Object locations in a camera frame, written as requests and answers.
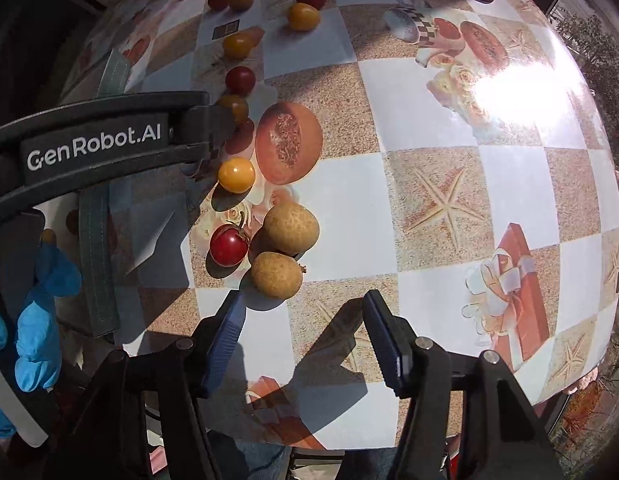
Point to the green outdoor plant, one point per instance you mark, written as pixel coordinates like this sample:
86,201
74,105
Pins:
579,45

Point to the printed checkered tablecloth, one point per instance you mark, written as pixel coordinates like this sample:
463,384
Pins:
429,125

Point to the brown longan fruit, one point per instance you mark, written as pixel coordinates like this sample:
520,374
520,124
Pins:
277,276
291,230

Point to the person's blue pants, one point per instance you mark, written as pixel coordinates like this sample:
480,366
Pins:
254,460

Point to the yellow cherry tomato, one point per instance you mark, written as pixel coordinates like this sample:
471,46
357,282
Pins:
303,16
236,106
237,45
241,0
237,175

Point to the small brown fruit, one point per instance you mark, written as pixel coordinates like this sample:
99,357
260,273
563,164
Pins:
48,236

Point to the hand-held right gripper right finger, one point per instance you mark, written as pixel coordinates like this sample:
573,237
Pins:
385,345

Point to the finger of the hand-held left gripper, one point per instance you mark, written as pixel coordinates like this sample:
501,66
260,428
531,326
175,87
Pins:
209,127

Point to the person's left hand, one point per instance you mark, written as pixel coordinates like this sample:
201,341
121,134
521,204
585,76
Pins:
39,340

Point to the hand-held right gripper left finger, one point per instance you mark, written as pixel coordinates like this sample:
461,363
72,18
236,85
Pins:
225,342

